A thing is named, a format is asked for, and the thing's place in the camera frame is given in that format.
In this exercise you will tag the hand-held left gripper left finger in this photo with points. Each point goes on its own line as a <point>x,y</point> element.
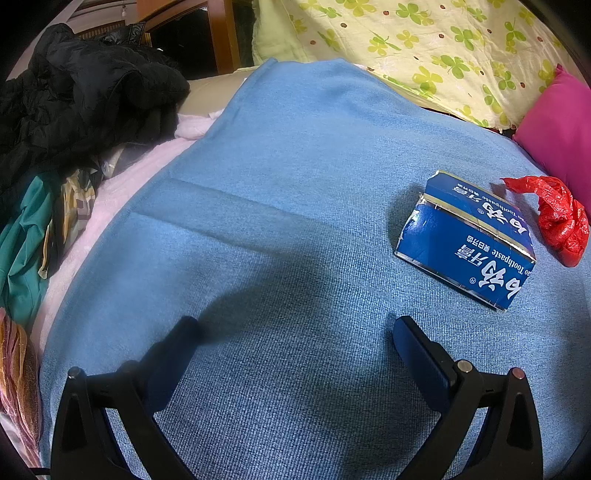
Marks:
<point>178,355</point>

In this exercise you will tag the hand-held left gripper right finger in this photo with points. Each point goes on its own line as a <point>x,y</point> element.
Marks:
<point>420,364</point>

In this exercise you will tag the blue toothpaste box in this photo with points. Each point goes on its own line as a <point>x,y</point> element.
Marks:
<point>452,240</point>

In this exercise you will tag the red plastic bag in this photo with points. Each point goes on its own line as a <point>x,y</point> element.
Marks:
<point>561,217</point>

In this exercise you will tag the orange striped cloth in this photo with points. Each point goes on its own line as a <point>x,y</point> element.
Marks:
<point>18,378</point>

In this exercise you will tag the blue blanket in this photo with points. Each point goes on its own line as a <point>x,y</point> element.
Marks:
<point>277,207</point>

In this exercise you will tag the green cloth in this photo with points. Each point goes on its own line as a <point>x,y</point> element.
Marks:
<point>23,258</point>

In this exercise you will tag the yellow and black patterned cloth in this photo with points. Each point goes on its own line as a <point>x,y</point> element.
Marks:
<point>74,198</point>

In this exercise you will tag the pale pink blanket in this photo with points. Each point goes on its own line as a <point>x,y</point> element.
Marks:
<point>138,161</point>

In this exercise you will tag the beige mattress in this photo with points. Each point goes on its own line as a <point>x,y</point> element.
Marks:
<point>207,92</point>

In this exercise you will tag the black jacket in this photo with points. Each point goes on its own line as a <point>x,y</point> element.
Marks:
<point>69,101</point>

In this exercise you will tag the pink pillow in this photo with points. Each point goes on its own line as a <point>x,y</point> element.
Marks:
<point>558,124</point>

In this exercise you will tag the green clover print blanket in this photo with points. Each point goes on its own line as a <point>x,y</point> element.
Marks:
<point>415,46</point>

